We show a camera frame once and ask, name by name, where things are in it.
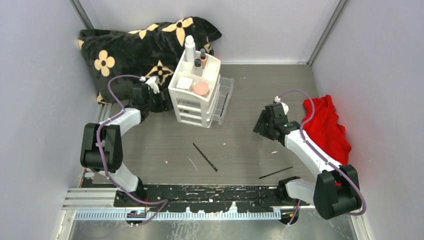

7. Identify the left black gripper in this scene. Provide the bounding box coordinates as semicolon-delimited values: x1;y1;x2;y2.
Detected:
145;88;177;113

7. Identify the small cream box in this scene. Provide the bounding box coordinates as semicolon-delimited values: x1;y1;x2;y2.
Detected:
176;76;194;92

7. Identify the white plastic drawer organizer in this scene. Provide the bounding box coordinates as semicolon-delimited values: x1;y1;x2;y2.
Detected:
168;51;221;128

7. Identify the black cap clear bottle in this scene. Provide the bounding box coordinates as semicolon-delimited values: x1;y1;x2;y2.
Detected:
192;58;203;77

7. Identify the clear drawer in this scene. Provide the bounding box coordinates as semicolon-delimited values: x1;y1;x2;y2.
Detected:
213;76;234;125

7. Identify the beige foundation bottle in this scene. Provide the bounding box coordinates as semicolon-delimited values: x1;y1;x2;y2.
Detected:
199;48;208;69

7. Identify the white spray bottle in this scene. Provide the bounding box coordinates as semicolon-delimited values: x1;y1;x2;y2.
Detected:
184;35;196;63

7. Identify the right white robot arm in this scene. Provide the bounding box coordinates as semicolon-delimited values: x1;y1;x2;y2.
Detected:
253;102;364;220

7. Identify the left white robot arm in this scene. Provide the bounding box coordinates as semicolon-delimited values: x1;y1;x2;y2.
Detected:
80;83;173;207

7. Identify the red cloth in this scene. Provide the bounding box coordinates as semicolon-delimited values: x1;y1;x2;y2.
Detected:
302;95;352;166

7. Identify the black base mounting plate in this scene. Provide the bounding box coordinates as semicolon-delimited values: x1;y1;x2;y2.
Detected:
113;184;311;215

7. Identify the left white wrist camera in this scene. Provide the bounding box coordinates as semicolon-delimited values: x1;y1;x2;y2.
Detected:
144;76;160;94

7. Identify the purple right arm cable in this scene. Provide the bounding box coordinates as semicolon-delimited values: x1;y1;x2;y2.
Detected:
274;89;368;226

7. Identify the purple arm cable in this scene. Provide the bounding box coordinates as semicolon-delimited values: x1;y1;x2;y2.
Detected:
274;89;368;226
96;74;170;227

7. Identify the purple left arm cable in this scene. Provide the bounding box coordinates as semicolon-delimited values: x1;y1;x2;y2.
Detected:
96;74;170;227

